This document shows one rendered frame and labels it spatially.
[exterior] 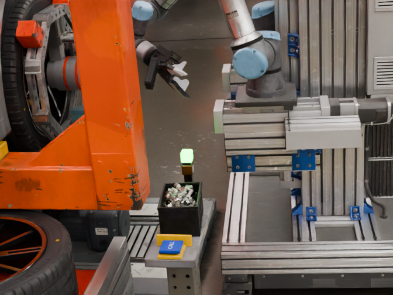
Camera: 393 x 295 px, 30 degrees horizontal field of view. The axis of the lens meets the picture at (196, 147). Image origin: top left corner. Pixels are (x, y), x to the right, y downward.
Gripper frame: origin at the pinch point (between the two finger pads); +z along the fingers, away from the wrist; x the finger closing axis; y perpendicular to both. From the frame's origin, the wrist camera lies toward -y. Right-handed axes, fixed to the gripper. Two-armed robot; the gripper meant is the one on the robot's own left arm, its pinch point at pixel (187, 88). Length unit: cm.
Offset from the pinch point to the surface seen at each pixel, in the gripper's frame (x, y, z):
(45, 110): 20, -33, -46
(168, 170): 153, 19, -46
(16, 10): 1, -14, -76
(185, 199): 11.6, -29.2, 23.8
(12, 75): 6, -34, -58
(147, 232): 103, -27, -12
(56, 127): 33, -32, -45
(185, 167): 20.5, -17.3, 12.1
